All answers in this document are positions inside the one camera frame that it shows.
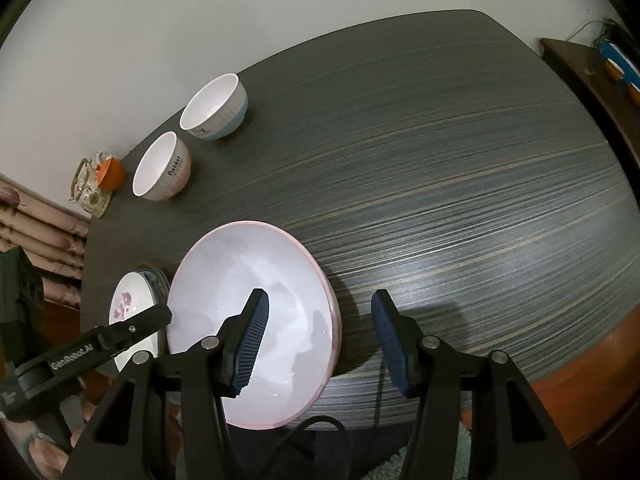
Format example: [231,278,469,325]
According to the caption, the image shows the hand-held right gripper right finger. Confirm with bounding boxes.
[371,289,574,480]

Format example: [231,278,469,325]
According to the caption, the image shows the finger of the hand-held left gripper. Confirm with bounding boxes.
[91,303,174,357]

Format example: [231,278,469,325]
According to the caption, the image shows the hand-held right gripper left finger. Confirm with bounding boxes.
[60,287,271,480]

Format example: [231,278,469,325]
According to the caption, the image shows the white plate with pink flowers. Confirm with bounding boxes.
[108,271,168,373]

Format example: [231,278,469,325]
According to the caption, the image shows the small blue floral plate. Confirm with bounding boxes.
[135,267,166,306]

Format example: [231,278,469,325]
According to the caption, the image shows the pink bowl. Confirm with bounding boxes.
[166,220,343,431]

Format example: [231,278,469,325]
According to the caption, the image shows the person's left hand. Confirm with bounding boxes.
[27,402,99,479]

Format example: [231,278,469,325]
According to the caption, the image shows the large blue floral plate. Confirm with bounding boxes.
[140,265,172,311]

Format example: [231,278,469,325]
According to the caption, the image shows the pink floral fabric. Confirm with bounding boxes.
[0,172,90,308]

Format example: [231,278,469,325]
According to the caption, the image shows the teal fuzzy rug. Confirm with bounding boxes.
[360,410,476,480]

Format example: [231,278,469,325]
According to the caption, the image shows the glass teapot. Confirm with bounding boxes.
[70,151,113,219]

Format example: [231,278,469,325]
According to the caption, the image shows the white bowl with rabbit print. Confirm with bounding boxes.
[132,131,193,203]

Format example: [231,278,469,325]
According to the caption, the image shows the orange cup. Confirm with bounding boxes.
[96,156,127,192]

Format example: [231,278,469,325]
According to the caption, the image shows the white bowl with blue band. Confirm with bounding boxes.
[179,73,249,141]

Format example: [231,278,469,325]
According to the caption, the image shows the dark wooden cabinet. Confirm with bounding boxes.
[539,37,640,171]

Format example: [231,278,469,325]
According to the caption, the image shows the blue box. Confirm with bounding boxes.
[597,40,640,91]

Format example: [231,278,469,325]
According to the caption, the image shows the black cable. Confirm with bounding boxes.
[272,415,351,480]

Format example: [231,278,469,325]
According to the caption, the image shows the white cable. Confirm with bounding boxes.
[570,19,610,42]

